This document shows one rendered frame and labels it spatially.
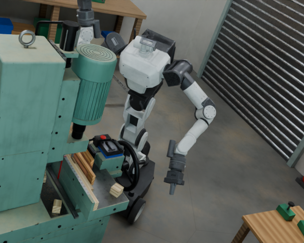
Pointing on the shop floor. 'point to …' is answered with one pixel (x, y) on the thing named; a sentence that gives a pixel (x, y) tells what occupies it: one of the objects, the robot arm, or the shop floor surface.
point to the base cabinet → (75, 233)
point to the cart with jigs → (278, 226)
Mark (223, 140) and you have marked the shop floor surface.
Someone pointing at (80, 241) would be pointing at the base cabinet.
